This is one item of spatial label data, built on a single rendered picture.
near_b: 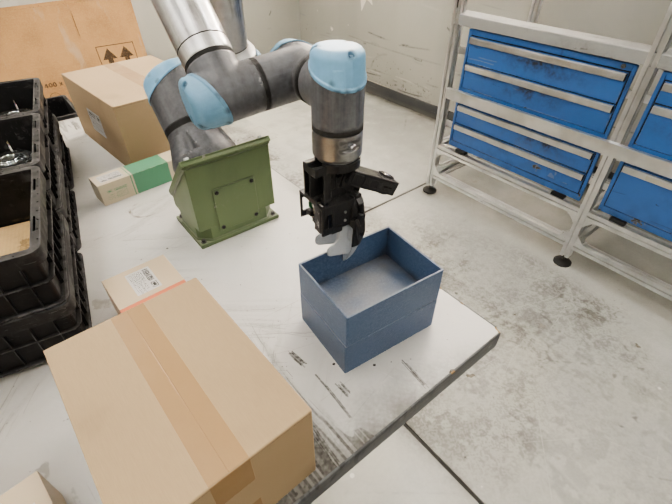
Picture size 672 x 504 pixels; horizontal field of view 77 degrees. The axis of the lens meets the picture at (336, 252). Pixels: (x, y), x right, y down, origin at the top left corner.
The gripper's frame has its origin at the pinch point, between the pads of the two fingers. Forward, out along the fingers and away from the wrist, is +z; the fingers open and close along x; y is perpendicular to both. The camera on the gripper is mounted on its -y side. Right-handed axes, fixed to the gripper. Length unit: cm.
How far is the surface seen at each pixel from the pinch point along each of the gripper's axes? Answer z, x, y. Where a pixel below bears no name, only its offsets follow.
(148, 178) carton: 9, -65, 21
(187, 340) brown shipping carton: -3.7, 7.4, 31.3
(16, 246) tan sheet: -1, -34, 50
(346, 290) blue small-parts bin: 4.9, 4.4, 2.9
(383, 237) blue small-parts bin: 0.3, 0.2, -8.6
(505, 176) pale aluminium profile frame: 52, -56, -133
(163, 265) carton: 4.9, -20.8, 28.7
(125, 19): 17, -327, -28
